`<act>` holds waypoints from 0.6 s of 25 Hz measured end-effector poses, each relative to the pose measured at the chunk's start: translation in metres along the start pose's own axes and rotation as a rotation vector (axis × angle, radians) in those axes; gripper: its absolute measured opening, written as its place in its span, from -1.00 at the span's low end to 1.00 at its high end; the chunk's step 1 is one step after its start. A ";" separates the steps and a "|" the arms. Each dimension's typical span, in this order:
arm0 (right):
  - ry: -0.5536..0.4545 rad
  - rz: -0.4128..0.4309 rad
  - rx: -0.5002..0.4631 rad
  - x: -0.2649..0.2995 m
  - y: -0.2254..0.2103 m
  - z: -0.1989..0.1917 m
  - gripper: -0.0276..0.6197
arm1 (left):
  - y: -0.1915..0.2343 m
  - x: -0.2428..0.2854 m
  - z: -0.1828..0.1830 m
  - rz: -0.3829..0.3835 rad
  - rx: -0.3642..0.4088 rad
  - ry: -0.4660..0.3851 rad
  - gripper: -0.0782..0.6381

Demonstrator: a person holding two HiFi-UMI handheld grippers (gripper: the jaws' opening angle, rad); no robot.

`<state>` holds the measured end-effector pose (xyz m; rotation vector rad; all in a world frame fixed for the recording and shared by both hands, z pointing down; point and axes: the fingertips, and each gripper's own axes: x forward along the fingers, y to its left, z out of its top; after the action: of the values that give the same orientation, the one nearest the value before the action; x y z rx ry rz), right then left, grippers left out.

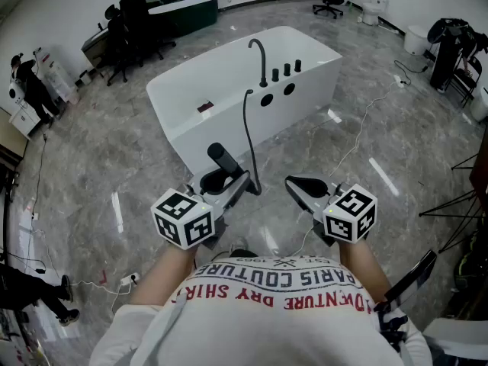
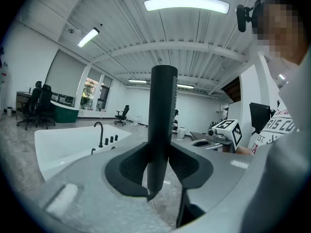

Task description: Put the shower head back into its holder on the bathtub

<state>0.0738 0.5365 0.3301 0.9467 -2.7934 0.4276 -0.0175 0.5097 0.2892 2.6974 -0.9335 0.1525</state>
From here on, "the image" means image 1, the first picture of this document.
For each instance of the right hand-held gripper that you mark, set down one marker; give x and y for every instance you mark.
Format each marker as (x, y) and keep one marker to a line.
(343, 223)

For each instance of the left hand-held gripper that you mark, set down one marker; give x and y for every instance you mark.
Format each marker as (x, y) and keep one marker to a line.
(183, 235)

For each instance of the white bathtub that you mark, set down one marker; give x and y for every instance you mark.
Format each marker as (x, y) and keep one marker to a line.
(213, 74)

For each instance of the person's left forearm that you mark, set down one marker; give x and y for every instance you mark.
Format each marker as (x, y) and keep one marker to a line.
(164, 273)

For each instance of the person's right forearm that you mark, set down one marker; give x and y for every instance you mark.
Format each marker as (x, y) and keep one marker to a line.
(362, 273)

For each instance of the person's grey shoe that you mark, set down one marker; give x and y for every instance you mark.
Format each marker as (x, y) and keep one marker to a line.
(238, 244)

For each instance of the dark red cloth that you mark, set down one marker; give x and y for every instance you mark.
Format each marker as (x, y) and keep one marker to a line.
(204, 107)

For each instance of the black faucet knob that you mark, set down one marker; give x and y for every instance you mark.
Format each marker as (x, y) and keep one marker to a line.
(287, 70)
(275, 75)
(297, 65)

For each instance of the black curved faucet spout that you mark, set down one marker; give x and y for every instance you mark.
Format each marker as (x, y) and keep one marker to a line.
(263, 71)

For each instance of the white power strip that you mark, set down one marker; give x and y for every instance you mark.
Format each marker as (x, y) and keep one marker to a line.
(399, 81)
(129, 278)

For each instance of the black flat bar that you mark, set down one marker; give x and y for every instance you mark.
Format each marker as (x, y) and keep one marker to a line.
(411, 280)

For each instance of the person's white printed shirt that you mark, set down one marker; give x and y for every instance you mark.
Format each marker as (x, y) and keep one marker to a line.
(267, 326)

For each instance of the black tripod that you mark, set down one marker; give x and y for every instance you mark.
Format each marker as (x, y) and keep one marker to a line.
(450, 203)

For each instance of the brown wooden board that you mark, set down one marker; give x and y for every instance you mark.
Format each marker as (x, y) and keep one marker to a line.
(481, 166)

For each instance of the green reception desk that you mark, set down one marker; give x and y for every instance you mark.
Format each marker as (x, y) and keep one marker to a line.
(190, 13)

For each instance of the small white bin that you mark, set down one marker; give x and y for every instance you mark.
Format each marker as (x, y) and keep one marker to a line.
(84, 78)

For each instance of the black yellow-green bag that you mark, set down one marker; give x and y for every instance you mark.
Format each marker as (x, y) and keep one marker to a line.
(472, 265)

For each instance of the white trash bin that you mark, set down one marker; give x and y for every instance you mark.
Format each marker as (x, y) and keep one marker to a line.
(415, 40)
(479, 107)

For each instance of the dark wooden desk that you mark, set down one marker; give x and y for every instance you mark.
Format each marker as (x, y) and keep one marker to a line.
(95, 48)

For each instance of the white toilet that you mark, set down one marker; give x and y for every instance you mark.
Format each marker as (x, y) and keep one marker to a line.
(371, 11)

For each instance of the white water dispenser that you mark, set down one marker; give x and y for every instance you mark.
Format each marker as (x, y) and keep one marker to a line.
(57, 78)

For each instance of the white chair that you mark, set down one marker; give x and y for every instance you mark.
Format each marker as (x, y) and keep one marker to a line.
(457, 338)

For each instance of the white cabinet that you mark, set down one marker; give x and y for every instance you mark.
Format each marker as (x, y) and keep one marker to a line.
(23, 122)

